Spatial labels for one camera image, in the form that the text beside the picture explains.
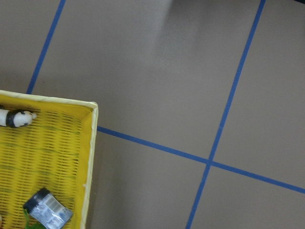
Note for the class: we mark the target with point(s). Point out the black and white panda figurine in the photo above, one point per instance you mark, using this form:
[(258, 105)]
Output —
[(16, 118)]

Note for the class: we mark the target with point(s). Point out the small black-capped jar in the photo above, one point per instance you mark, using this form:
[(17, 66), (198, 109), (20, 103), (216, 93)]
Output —
[(46, 209)]

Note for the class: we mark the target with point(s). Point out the yellow woven plastic basket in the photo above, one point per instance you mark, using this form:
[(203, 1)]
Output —
[(56, 152)]

